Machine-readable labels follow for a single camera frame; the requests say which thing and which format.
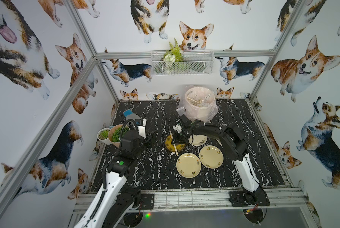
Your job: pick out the clear plastic bin liner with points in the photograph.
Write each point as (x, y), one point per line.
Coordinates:
(182, 109)

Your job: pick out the bare wooden chopsticks pair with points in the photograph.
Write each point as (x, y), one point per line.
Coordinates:
(176, 151)

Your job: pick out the cream plate front left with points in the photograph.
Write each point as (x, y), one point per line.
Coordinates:
(188, 165)

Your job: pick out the cream plate back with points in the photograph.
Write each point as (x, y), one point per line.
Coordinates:
(198, 140)

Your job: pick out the dark yellow patterned plate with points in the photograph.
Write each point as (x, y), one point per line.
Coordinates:
(171, 147)

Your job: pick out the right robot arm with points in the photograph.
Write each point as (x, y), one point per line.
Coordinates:
(233, 146)

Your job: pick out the white wire wall basket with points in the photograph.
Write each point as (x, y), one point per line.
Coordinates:
(195, 63)

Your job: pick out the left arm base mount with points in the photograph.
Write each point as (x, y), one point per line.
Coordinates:
(146, 202)

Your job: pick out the artificial fern with flower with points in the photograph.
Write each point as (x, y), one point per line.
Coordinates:
(173, 55)

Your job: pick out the brown pot green plant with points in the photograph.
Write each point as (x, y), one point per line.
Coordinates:
(114, 135)

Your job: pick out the cream plate front right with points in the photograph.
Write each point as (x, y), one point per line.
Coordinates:
(211, 157)

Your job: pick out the aluminium front rail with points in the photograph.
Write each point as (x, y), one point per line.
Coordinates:
(218, 199)

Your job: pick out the cream plate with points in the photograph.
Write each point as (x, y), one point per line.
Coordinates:
(211, 157)
(198, 140)
(188, 165)

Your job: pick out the grey blue work glove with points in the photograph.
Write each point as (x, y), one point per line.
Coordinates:
(130, 115)

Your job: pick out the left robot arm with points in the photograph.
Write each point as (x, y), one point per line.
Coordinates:
(116, 197)

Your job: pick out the white pot green plant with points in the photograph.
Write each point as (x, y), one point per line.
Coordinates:
(103, 136)

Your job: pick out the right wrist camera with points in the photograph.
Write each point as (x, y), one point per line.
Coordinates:
(178, 128)

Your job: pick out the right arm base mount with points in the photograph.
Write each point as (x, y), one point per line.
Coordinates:
(247, 199)

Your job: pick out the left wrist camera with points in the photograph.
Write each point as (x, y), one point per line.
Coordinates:
(141, 124)

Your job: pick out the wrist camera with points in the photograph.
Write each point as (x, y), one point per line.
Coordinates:
(141, 124)
(178, 128)

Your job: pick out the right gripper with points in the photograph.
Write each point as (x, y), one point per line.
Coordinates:
(176, 140)

